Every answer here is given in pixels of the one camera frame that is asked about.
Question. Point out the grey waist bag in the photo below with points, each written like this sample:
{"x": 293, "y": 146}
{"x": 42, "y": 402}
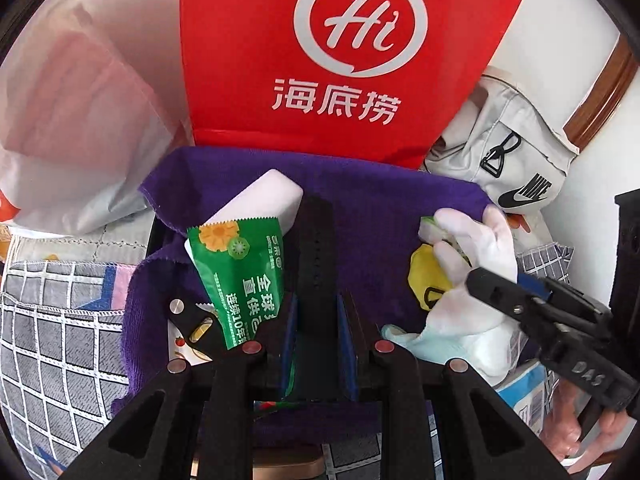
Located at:
{"x": 510, "y": 160}

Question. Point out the white sponge block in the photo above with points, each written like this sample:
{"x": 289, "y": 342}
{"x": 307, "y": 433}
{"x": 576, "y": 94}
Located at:
{"x": 265, "y": 205}

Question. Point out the white glove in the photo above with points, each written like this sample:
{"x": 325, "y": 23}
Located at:
{"x": 475, "y": 270}

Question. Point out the green snack packet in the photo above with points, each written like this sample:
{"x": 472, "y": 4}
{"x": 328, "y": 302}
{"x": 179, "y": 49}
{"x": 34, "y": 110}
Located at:
{"x": 235, "y": 270}

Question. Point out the person's right hand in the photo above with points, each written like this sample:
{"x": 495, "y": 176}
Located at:
{"x": 565, "y": 410}

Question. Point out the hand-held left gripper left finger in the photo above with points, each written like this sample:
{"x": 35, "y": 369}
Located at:
{"x": 289, "y": 340}

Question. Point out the fruit print tissue packet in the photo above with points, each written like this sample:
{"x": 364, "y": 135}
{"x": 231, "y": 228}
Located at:
{"x": 180, "y": 347}

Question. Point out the white plastic bag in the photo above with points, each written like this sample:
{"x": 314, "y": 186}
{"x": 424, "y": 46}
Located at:
{"x": 85, "y": 125}

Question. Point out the grey checked star blanket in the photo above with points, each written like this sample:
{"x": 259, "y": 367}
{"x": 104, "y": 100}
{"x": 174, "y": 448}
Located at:
{"x": 50, "y": 335}

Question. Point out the purple towel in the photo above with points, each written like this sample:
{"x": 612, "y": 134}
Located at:
{"x": 360, "y": 220}

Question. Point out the red paper bag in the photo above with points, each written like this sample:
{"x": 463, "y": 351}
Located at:
{"x": 345, "y": 60}

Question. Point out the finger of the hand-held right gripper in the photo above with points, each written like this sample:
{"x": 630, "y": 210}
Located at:
{"x": 555, "y": 292}
{"x": 495, "y": 290}

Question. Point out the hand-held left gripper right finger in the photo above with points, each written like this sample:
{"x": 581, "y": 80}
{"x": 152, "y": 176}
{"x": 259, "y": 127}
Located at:
{"x": 347, "y": 340}

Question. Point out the brown wooden door frame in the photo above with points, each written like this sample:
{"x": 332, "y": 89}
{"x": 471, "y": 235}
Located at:
{"x": 600, "y": 95}

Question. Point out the small green packet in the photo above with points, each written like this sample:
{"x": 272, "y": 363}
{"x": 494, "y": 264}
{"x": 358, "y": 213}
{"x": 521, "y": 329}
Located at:
{"x": 428, "y": 225}

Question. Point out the blue tissue pack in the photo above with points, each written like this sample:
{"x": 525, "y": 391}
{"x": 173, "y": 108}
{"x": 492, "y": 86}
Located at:
{"x": 525, "y": 395}

